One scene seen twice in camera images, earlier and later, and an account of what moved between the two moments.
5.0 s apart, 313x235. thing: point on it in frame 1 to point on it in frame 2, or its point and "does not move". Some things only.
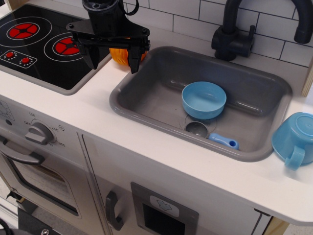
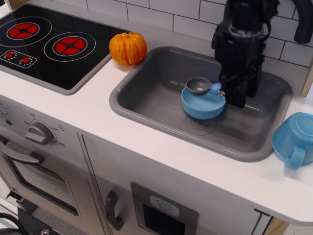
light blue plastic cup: [292, 140] does not move
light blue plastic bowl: [203, 100] does not move
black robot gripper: [116, 33] to [239, 49]
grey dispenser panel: [156, 215] does not move
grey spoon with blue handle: [200, 129] to [199, 85]
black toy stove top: [36, 48] does not move
